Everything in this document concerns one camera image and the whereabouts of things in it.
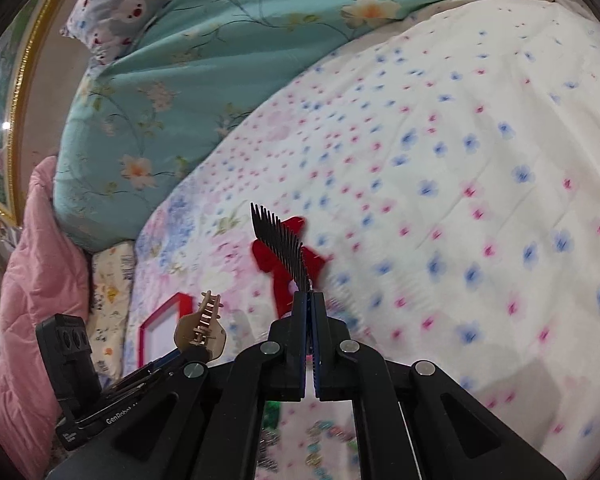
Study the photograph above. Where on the beige hair claw clip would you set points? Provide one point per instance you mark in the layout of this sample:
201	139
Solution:
200	331

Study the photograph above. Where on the koala print pillow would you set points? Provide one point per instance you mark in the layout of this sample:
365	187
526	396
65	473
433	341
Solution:
125	5

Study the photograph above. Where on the teal floral blanket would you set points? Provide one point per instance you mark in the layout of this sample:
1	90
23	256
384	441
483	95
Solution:
205	60

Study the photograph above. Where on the red bow black hair comb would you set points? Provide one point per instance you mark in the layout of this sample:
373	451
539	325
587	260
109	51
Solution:
280	242

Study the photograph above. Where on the panda print small pillow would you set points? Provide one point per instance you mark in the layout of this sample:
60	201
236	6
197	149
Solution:
110	300

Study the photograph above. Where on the red shallow box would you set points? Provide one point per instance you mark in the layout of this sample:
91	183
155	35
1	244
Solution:
177	305

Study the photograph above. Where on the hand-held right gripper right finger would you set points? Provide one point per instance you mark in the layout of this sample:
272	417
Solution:
317	330

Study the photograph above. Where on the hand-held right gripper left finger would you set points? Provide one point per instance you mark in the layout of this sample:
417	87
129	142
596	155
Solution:
304	325

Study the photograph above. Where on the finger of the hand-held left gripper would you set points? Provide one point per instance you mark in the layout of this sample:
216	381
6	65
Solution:
162	359

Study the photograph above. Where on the pink quilt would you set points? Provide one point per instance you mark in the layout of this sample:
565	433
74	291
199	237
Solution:
35	270

